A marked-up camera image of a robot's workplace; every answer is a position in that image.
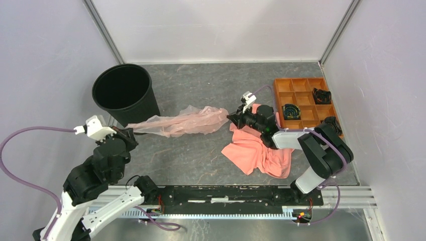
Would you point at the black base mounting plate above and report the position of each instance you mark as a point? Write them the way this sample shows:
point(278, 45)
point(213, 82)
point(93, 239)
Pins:
point(264, 199)

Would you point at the left aluminium corner post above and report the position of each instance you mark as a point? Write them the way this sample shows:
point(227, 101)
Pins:
point(96, 17)

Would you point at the salmon pink cloth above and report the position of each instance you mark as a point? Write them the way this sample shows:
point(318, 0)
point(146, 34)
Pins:
point(248, 153)

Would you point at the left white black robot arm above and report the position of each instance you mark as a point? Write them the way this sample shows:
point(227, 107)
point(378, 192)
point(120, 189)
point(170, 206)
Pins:
point(86, 182)

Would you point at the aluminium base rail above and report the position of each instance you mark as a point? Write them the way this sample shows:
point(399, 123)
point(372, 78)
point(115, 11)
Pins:
point(344, 197)

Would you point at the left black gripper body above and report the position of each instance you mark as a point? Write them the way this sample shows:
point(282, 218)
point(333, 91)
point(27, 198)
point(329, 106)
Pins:
point(132, 143)

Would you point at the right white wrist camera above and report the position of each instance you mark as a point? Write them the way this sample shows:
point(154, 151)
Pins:
point(248, 99)

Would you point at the right aluminium corner post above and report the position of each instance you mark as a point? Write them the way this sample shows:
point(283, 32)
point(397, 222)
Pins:
point(354, 4)

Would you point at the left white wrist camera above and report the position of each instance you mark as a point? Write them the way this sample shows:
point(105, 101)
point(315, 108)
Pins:
point(95, 128)

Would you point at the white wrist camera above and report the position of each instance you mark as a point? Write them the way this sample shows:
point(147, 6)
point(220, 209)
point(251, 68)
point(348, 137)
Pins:
point(95, 128)
point(248, 99)

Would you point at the orange compartment tray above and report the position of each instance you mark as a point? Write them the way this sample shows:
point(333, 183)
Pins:
point(299, 92)

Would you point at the black plastic trash bin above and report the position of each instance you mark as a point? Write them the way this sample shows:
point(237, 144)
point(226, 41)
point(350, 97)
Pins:
point(126, 92)

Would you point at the aluminium corner post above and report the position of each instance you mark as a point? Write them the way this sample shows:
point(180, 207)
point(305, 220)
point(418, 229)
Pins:
point(354, 4)
point(96, 17)

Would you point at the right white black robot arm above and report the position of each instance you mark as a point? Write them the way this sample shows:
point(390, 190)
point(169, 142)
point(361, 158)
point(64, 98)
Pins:
point(325, 151)

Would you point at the pink plastic trash bag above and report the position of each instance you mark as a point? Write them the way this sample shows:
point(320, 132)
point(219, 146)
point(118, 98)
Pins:
point(191, 120)

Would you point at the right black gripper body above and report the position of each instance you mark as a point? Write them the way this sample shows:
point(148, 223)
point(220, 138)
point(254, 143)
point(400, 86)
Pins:
point(249, 118)

